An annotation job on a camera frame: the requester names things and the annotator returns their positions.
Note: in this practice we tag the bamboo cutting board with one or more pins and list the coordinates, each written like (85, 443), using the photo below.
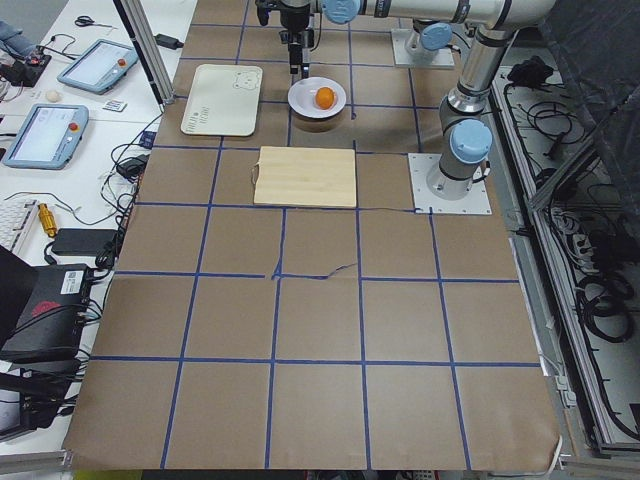
(307, 177)

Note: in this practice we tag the white round plate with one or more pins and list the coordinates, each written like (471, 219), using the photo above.
(301, 98)

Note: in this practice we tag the orange fruit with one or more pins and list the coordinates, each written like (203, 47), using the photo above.
(324, 98)

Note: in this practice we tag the teach pendant lower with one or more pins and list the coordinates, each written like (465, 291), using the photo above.
(48, 137)

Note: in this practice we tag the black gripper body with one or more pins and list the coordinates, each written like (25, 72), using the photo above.
(295, 18)

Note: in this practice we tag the aluminium frame post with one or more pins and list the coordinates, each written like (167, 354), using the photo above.
(135, 22)

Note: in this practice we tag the teach pendant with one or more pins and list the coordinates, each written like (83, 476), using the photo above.
(48, 137)
(100, 67)

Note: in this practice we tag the black power brick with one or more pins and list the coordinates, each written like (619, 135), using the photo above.
(82, 242)

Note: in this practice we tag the black power adapter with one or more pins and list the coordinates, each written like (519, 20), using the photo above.
(168, 42)

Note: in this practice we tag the white keyboard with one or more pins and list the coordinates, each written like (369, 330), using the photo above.
(17, 217)

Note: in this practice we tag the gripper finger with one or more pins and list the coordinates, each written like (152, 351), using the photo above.
(305, 63)
(294, 50)

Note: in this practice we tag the black computer box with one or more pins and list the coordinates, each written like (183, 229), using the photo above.
(42, 311)

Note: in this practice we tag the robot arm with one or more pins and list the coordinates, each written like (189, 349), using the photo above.
(296, 15)
(466, 139)

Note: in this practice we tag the gold cylinder tool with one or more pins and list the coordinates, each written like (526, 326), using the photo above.
(47, 220)

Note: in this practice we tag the cream bear tray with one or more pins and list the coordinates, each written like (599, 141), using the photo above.
(223, 101)

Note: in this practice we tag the teach pendant upper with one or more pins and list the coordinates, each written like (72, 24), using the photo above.
(100, 67)

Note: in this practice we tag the black scissors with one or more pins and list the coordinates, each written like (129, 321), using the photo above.
(83, 21)

